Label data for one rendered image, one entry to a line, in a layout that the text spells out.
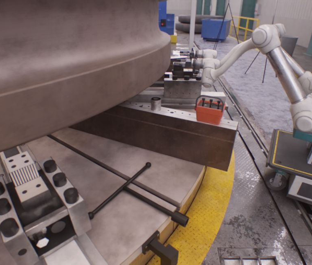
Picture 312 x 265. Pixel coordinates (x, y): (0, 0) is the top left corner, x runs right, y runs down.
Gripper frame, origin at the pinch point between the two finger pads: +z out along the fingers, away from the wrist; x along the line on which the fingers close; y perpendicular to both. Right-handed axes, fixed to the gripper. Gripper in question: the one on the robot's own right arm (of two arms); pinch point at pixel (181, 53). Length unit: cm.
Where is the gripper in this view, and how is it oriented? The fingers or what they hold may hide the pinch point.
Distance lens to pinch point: 248.8
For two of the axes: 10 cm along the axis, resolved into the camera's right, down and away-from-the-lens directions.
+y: 0.0, -8.6, -5.1
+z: -10.0, -0.5, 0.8
